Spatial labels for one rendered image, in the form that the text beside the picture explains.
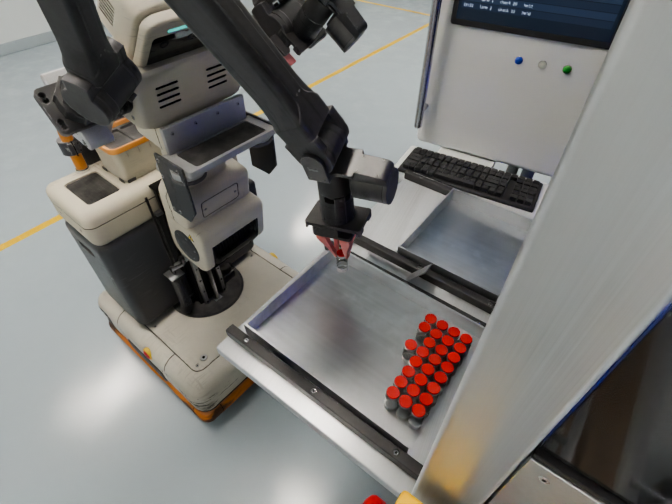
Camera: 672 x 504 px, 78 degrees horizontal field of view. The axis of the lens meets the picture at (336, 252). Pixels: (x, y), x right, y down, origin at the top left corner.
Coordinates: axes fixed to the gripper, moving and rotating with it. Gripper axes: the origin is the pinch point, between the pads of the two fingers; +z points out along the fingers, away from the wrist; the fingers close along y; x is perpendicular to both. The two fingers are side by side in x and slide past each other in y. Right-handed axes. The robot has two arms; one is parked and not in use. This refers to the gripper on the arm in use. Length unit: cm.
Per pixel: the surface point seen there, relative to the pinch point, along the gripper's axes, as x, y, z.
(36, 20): 265, -438, 42
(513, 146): 70, 27, 14
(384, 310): -3.0, 9.2, 10.2
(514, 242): 25.9, 30.7, 12.4
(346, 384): -20.0, 7.7, 9.9
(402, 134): 219, -45, 97
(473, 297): 5.0, 24.5, 9.8
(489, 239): 24.9, 25.4, 11.9
